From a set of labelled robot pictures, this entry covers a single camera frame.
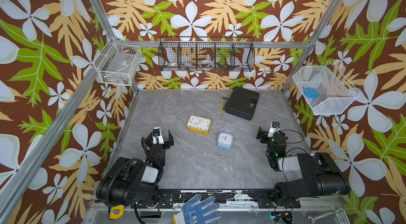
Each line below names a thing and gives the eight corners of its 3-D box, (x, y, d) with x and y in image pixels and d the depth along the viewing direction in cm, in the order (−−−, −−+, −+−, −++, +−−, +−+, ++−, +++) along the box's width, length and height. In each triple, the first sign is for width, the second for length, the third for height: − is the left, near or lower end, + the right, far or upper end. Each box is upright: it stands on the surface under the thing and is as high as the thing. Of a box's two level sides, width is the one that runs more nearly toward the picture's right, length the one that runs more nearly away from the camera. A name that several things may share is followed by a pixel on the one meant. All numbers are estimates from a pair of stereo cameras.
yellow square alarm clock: (185, 130, 101) (184, 127, 98) (190, 117, 107) (189, 114, 105) (208, 135, 98) (208, 132, 96) (211, 121, 105) (211, 118, 102)
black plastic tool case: (218, 110, 110) (219, 105, 106) (229, 89, 124) (230, 83, 119) (250, 121, 104) (253, 116, 99) (258, 98, 118) (260, 92, 113)
